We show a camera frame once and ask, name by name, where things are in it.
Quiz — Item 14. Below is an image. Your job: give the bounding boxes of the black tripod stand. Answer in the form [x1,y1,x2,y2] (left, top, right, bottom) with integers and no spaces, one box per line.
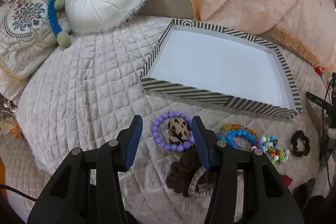
[306,72,336,169]

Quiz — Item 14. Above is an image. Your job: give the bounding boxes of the blue bead bracelet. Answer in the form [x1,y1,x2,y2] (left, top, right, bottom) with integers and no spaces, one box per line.
[217,130,260,151]

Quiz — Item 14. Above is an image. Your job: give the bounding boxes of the black scrunchie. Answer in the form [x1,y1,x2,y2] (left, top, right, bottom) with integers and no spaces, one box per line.
[291,130,311,157]

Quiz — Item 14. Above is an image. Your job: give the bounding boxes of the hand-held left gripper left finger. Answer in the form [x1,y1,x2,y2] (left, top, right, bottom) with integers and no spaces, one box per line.
[28,115,143,224]

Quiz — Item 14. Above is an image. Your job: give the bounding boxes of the orange translucent bead bracelet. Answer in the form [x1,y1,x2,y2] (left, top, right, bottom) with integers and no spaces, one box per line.
[220,123,255,136]

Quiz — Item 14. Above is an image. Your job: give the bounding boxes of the striped cardboard tray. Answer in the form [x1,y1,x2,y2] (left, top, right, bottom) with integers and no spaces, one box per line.
[139,18,303,119]

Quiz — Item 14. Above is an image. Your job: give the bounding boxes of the multicolour bead bracelet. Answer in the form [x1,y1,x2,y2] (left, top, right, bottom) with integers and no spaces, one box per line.
[251,135,290,165]

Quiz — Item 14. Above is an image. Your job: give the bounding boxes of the floral embroidered pillow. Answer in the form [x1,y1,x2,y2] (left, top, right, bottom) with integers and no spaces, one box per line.
[0,0,72,106]

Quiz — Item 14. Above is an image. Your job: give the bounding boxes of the grey knitted hair tie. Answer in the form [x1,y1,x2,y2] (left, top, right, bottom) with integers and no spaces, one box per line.
[188,167,214,198]

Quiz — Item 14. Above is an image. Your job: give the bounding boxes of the leopard print scrunchie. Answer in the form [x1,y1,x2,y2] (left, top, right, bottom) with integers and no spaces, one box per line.
[167,117,193,144]

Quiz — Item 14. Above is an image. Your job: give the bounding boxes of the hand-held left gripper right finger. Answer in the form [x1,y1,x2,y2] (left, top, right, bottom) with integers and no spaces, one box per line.
[191,115,305,224]

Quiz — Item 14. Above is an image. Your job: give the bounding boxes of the quilted beige bedspread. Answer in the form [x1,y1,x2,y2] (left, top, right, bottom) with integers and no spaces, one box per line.
[0,15,331,224]

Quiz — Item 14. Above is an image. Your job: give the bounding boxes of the red hair bow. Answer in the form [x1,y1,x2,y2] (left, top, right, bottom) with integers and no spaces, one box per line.
[281,174,293,188]

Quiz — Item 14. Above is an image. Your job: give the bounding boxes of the purple bead bracelet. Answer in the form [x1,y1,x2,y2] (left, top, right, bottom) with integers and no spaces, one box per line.
[150,112,196,153]

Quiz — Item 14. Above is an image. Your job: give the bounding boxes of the brown scrunchie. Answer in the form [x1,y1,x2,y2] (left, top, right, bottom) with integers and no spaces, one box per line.
[166,147,217,198]

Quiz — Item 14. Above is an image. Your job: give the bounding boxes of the black cable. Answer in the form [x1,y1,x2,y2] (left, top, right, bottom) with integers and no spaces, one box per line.
[0,183,37,201]

